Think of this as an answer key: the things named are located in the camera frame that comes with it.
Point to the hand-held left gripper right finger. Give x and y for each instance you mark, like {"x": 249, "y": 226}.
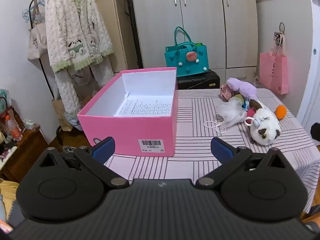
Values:
{"x": 220, "y": 150}

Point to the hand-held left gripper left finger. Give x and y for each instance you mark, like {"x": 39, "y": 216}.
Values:
{"x": 102, "y": 148}

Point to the pink cardboard box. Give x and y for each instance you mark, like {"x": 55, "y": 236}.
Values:
{"x": 125, "y": 130}

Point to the orange makeup sponge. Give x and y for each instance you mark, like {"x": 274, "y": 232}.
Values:
{"x": 281, "y": 112}

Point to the white brown dog plush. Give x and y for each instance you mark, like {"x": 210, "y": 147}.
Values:
{"x": 265, "y": 127}

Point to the green makeup sponge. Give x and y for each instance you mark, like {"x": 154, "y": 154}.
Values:
{"x": 238, "y": 97}

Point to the floral pink scrunchie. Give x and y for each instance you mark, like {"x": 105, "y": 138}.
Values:
{"x": 226, "y": 92}

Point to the purple plush toy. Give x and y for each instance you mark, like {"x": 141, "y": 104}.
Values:
{"x": 243, "y": 87}

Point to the striped pink tablecloth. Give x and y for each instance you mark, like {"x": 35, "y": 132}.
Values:
{"x": 195, "y": 120}

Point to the brown paper bag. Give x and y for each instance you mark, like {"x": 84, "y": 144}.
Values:
{"x": 61, "y": 116}

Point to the blue white tissue packet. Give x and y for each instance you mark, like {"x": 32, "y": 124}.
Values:
{"x": 246, "y": 104}

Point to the handwritten paper sheet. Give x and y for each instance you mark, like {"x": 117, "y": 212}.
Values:
{"x": 145, "y": 107}

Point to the white refrigerator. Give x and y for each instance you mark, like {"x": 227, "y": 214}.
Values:
{"x": 312, "y": 67}

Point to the cream fleece pajama pants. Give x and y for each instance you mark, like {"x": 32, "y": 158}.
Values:
{"x": 65, "y": 92}

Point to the black suitcase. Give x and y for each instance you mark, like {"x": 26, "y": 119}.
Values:
{"x": 197, "y": 82}

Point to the pink tote bag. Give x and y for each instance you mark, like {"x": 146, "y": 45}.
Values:
{"x": 273, "y": 72}

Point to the wooden nightstand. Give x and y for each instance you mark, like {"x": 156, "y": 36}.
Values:
{"x": 27, "y": 152}

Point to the black clothes rack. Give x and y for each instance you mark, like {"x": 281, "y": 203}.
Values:
{"x": 48, "y": 83}

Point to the orange drink bottle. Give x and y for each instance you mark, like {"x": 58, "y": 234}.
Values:
{"x": 15, "y": 131}

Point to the teal felt handbag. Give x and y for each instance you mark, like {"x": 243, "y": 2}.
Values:
{"x": 185, "y": 65}

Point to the woven basket bag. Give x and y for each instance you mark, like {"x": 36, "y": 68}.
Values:
{"x": 7, "y": 115}

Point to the cream fleece pajama jacket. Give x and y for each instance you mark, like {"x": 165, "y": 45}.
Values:
{"x": 72, "y": 30}

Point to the beige canvas tote bag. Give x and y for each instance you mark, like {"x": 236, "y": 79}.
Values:
{"x": 35, "y": 45}

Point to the beige wardrobe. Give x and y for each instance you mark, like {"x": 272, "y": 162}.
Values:
{"x": 200, "y": 17}

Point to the black pole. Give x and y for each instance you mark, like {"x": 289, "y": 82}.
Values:
{"x": 131, "y": 17}

